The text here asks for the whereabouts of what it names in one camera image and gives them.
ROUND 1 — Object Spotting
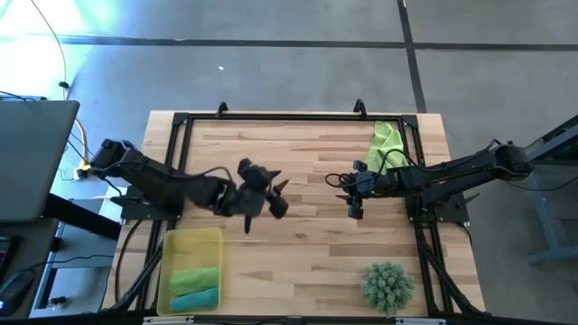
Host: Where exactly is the silver edge bracket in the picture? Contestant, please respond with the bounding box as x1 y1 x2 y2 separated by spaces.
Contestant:
142 315 196 325
394 316 447 325

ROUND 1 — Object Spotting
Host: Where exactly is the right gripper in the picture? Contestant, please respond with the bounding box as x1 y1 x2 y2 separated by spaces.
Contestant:
334 159 395 221

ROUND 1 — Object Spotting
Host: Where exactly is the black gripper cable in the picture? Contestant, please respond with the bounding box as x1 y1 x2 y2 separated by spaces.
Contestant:
178 165 236 186
324 148 434 190

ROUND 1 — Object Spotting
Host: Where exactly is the artificial green plant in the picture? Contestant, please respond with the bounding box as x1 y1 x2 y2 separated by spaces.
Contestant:
360 260 415 318

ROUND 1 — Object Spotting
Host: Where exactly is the grey side table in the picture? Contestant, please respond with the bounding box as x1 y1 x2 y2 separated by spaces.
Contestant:
27 197 119 318

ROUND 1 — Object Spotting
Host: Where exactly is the pale yellow cable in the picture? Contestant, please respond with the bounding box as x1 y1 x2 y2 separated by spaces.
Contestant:
28 0 91 169

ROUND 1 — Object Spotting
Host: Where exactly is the green cloth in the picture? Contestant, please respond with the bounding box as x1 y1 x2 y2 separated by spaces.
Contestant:
168 265 221 298

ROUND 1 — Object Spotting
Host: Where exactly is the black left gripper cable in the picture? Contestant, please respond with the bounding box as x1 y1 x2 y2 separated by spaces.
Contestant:
178 165 236 186

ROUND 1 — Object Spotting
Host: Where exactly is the green microfiber towel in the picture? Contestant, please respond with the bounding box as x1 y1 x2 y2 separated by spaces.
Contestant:
363 120 410 175

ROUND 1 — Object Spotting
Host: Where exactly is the yellow power plug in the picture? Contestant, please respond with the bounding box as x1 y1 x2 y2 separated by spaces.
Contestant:
73 161 95 181

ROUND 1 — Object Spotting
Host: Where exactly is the black desk beam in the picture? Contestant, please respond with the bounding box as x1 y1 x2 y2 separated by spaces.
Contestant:
42 192 124 242

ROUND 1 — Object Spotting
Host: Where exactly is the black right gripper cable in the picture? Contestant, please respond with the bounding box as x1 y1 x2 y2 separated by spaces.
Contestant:
324 148 434 190

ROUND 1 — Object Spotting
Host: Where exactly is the grey blue metal stand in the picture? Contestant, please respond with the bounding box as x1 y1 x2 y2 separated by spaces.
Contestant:
513 114 578 266

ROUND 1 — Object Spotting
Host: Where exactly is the black computer mouse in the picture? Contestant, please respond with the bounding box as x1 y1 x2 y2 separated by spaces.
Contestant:
0 268 36 313

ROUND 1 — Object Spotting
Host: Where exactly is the thin black floor cable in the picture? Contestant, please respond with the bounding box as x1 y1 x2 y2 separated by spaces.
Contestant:
57 133 98 182

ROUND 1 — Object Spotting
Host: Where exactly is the yellow plastic basket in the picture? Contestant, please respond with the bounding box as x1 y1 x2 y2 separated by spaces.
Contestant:
156 227 225 317

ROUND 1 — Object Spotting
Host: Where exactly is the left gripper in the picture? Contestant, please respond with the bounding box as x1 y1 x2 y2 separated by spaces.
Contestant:
219 157 291 221

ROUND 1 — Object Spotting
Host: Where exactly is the dark grey flat panel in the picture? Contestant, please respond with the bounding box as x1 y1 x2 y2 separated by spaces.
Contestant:
0 99 81 223

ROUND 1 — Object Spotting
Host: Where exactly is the white box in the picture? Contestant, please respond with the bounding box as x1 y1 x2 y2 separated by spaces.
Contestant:
92 185 131 223

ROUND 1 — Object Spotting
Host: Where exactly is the teal microfiber towel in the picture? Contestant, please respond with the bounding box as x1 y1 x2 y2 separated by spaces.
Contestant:
169 286 220 314

